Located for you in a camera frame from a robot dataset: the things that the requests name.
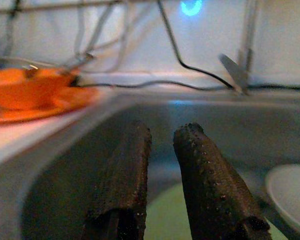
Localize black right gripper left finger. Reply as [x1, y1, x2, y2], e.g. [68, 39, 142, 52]
[80, 120, 153, 240]

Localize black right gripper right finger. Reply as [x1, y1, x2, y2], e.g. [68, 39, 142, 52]
[173, 122, 273, 240]

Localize orange bowl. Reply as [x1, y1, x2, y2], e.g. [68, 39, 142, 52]
[0, 67, 80, 112]

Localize light green plate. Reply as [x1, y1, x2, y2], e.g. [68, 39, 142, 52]
[143, 181, 290, 240]

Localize stainless steel sink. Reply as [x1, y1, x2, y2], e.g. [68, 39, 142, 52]
[0, 88, 300, 240]

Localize white bowl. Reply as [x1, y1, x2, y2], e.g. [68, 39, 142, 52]
[264, 164, 300, 233]

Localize orange plate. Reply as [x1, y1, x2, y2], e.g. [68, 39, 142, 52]
[0, 83, 101, 125]

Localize steel faucet with lever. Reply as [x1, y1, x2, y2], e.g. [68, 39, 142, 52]
[218, 0, 260, 96]

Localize black cable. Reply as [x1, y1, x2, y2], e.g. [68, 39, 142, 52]
[156, 0, 235, 90]
[69, 79, 300, 91]

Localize grey wall rail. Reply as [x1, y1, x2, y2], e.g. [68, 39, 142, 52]
[0, 0, 131, 15]

